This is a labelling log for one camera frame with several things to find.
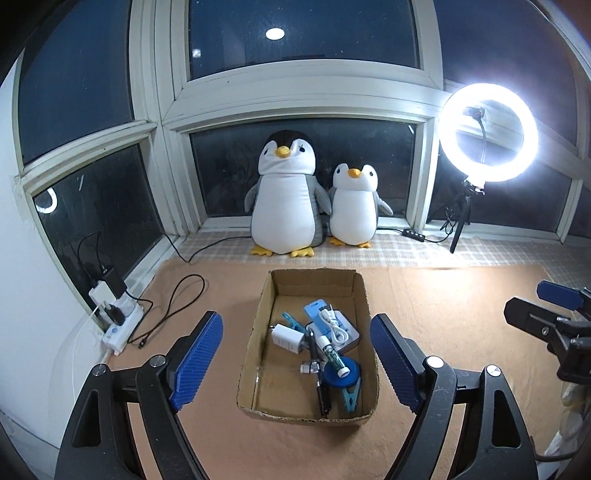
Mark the black tripod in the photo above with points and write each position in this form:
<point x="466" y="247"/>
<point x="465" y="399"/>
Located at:
<point x="461" y="212"/>

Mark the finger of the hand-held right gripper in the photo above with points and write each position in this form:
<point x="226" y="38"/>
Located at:
<point x="561" y="293"/>
<point x="531" y="318"/>

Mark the person's right hand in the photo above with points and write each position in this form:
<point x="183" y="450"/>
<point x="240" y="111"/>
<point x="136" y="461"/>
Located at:
<point x="577" y="394"/>

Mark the large penguin plush toy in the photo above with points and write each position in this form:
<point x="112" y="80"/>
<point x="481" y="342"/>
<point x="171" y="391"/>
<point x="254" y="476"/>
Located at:
<point x="281" y="207"/>

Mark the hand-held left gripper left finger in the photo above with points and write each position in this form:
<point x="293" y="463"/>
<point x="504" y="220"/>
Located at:
<point x="196" y="364"/>

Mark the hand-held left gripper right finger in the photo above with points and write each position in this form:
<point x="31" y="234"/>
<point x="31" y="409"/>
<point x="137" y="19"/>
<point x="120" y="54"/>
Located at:
<point x="397" y="364"/>

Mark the checked white mat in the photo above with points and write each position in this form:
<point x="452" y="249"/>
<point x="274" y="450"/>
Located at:
<point x="415" y="254"/>

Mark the blue phone stand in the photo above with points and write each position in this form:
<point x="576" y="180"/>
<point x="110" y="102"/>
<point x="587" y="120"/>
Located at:
<point x="317" y="309"/>

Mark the white plugged-in charger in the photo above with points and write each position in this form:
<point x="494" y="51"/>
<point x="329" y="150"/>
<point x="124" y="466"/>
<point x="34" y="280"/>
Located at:
<point x="101" y="294"/>

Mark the brown mat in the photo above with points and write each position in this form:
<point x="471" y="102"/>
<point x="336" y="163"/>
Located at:
<point x="461" y="300"/>

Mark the blue clothespin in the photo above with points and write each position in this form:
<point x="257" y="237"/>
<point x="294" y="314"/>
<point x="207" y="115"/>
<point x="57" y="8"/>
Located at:
<point x="351" y="399"/>
<point x="292" y="321"/>

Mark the large black power adapter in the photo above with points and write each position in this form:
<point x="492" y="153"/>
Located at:
<point x="113" y="279"/>

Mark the white power strip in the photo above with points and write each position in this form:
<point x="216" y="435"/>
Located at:
<point x="122" y="334"/>

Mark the white usb wall charger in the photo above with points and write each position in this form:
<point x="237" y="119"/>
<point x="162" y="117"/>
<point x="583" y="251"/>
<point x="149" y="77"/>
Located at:
<point x="284" y="341"/>

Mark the black pen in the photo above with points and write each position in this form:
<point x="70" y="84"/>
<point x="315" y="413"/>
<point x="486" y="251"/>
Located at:
<point x="323" y="392"/>

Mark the white window frame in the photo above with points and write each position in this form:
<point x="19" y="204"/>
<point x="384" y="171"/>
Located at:
<point x="300" y="97"/>

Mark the small black plug adapter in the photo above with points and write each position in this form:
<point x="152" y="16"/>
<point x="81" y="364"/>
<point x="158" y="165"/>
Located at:
<point x="113" y="314"/>

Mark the round blue tape measure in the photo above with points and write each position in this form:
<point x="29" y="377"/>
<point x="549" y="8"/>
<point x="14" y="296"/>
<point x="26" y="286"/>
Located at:
<point x="353" y="374"/>

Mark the black gooseneck phone holder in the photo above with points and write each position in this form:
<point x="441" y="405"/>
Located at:
<point x="474" y="111"/>

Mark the brown cardboard box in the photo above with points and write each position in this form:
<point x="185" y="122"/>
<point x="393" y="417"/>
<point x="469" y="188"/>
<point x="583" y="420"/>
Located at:
<point x="277" y="387"/>

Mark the white square box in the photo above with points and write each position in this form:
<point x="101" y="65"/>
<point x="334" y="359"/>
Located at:
<point x="352" y="339"/>

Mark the small penguin plush toy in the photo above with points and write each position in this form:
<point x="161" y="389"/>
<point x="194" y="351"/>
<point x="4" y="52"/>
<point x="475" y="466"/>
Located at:
<point x="353" y="212"/>

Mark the patterned white lighter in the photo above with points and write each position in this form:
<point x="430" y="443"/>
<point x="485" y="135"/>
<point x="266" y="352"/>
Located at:
<point x="307" y="368"/>

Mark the green and white glue stick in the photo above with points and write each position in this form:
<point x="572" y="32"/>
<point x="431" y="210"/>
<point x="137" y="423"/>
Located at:
<point x="333" y="355"/>

